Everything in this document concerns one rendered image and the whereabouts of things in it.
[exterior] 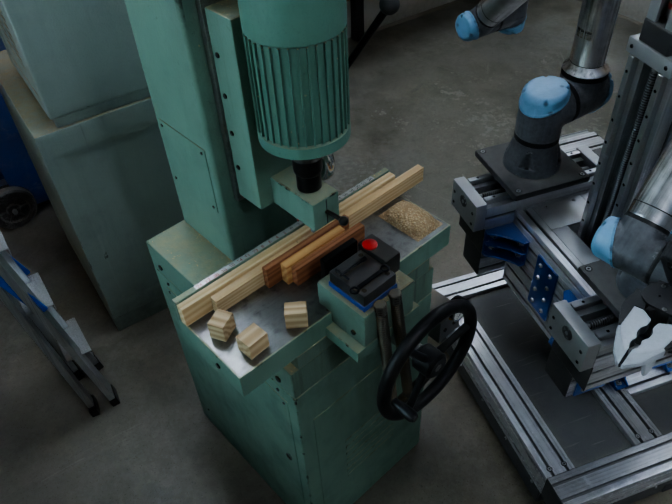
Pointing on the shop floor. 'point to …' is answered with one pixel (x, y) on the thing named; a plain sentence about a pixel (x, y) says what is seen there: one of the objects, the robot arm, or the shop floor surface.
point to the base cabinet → (308, 423)
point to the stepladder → (51, 323)
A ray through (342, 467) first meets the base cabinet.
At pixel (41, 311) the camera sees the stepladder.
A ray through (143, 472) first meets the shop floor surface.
